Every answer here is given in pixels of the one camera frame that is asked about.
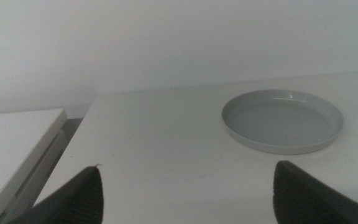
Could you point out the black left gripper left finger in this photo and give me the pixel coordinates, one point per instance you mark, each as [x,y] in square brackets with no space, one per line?
[79,199]

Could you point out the grey shallow bowl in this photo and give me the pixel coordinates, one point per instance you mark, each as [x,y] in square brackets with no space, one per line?
[281,124]

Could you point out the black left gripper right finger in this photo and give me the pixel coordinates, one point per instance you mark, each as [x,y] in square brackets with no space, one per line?
[300,199]

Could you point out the white side table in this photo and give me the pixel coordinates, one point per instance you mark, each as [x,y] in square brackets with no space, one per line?
[5,140]

